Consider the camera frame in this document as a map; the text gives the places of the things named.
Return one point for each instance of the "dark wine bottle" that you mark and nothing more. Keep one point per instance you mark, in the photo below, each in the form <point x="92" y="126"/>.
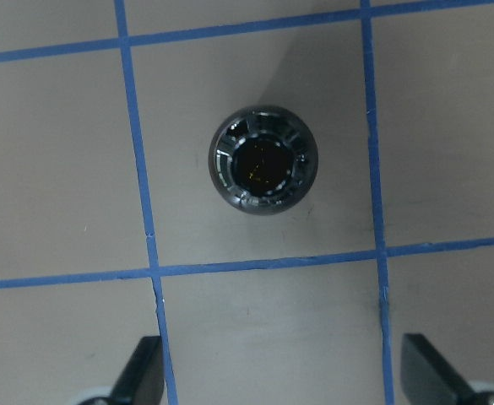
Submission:
<point x="263" y="159"/>

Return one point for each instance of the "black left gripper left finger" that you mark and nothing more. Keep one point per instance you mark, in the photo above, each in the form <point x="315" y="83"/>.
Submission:
<point x="142" y="379"/>

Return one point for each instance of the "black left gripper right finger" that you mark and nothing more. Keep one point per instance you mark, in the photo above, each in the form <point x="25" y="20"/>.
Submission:
<point x="427" y="378"/>

